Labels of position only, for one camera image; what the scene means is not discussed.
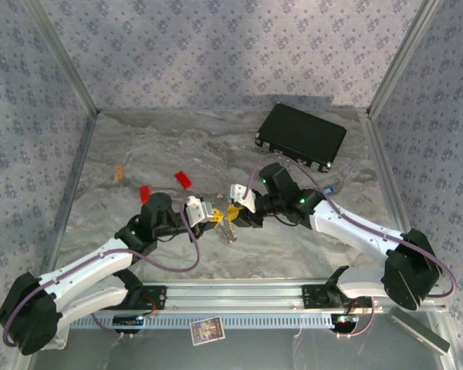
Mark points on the band of metal key rings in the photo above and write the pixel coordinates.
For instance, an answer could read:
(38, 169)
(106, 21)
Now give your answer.
(227, 233)

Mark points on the key with blue cover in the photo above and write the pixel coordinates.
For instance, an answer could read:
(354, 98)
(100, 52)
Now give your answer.
(330, 189)

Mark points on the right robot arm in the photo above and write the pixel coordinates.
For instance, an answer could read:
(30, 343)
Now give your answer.
(355, 227)

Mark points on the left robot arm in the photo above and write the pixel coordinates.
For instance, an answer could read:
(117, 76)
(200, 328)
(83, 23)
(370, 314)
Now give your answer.
(85, 266)

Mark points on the red block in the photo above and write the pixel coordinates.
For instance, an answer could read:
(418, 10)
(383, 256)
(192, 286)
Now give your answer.
(144, 194)
(184, 180)

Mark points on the small wooden tag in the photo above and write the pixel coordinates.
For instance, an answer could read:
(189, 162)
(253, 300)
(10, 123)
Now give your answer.
(119, 173)

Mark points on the black case with metal latches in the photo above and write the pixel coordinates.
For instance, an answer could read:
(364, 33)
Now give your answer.
(301, 133)

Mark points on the black mounting plate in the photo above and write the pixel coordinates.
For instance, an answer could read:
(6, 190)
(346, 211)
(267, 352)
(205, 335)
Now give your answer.
(312, 297)
(156, 297)

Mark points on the picture card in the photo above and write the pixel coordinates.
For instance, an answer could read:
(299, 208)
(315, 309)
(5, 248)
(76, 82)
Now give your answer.
(207, 330)

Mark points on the small circuit board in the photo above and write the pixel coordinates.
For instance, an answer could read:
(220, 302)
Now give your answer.
(127, 320)
(345, 321)

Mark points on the grey metal bar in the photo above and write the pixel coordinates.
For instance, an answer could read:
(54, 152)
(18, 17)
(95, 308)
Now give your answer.
(416, 330)

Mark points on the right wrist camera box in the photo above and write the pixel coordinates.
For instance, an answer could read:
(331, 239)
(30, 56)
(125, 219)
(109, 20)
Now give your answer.
(243, 194)

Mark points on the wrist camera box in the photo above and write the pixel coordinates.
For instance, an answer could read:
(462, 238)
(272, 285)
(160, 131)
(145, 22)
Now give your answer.
(243, 194)
(197, 210)

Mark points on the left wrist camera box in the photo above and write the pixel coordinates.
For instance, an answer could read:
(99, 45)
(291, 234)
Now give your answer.
(197, 210)

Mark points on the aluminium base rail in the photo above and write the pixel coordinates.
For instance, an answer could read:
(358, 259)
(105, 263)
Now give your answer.
(235, 294)

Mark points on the aluminium side rail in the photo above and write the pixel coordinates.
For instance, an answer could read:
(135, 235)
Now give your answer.
(77, 181)
(382, 162)

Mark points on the aluminium frame post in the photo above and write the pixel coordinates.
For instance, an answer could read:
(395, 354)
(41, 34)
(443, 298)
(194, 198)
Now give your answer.
(61, 58)
(403, 58)

